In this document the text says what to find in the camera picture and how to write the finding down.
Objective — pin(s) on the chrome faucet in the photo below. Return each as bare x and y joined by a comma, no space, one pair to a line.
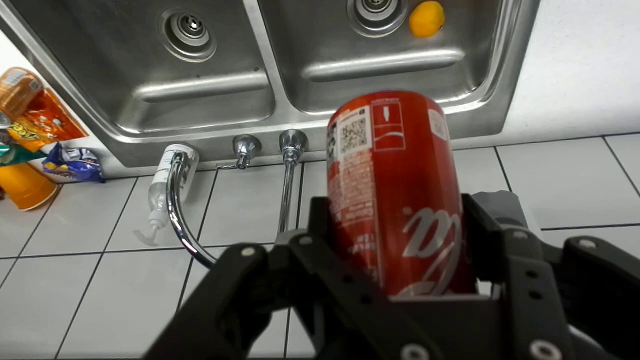
174,213

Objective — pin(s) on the blue snack bag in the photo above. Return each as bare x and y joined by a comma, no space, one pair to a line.
72,162

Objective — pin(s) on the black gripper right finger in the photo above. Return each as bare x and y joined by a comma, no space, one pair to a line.
572,301

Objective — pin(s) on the green snack bag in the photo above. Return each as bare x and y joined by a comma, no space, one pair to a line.
16,152

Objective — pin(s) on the red cola can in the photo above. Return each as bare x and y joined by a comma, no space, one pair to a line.
400,193

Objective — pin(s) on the small orange fruit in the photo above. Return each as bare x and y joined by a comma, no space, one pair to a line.
427,19

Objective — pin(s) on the orange snack bag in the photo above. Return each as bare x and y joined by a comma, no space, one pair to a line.
60,120

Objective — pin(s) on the tan snack can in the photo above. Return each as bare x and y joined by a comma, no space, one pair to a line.
19,90

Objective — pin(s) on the stainless steel double sink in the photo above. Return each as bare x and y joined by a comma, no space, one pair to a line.
280,73

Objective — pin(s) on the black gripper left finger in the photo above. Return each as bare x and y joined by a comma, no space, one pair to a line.
266,301

